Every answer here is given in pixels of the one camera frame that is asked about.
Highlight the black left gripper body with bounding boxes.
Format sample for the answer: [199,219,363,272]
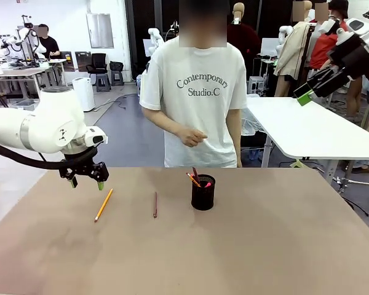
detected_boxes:
[62,149,97,177]

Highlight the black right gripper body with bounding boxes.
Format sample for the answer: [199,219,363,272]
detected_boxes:
[327,33,369,80]

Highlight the yellow pencil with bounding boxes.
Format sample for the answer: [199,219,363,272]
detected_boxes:
[185,172,202,187]
[93,188,114,223]

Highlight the person's left forearm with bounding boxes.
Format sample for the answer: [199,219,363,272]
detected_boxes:
[229,128,244,168]

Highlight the person's right forearm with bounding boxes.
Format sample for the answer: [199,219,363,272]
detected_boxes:
[143,107,186,144]

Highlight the black mesh pen holder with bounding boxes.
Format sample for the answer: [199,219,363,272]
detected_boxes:
[191,174,216,211]

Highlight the person's right hand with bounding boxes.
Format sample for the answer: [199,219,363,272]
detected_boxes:
[178,128,208,148]

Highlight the person in red T-shirt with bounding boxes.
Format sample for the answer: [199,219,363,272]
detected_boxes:
[304,0,353,106]

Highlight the mannequin in beige jacket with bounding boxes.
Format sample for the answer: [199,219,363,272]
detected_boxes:
[273,0,316,98]

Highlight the white table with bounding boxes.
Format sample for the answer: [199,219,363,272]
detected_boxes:
[247,96,369,185]

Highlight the white robot beside mannequin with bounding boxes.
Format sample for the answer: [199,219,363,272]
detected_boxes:
[278,25,293,47]

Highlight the white board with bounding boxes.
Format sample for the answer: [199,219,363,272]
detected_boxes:
[260,37,281,58]

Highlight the grey plastic stool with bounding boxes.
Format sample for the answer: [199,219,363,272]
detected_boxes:
[248,76,266,93]
[95,74,112,93]

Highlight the white air purifier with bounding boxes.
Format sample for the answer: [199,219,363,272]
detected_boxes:
[72,77,96,113]

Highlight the clear plastic sheet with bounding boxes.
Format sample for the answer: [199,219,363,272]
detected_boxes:
[241,107,269,136]

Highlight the clear storage bin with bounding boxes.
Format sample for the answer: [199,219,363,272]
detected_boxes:
[12,99,40,111]

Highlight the black stool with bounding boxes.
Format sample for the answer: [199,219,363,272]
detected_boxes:
[109,61,125,87]

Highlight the silver light stand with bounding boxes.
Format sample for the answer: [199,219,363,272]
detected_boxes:
[332,176,369,195]

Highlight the black office chair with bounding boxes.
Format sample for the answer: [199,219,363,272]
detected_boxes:
[85,53,109,93]

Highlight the dark framed board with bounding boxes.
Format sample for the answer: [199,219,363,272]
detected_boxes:
[75,51,92,70]
[63,51,76,73]

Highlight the grey work desk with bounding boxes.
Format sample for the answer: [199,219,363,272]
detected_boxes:
[0,58,70,108]

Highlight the standing person in black shirt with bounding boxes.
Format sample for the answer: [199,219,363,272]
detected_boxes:
[36,23,62,61]

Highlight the person in white T-shirt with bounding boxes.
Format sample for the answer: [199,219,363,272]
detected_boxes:
[139,0,248,168]

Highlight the white robot at desk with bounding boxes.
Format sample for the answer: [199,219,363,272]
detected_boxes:
[6,26,47,61]

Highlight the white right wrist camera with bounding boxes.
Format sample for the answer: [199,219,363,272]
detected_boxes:
[317,18,341,35]

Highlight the black left arm hose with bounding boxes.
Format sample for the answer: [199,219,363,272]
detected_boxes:
[0,140,69,171]

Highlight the long black floor cable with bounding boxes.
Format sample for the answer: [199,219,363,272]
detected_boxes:
[93,93,142,111]

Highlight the thin black floor cable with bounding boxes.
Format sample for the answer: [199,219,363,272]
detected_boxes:
[343,197,369,217]

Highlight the silver wall panel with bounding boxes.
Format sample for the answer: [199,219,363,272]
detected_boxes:
[85,12,115,49]

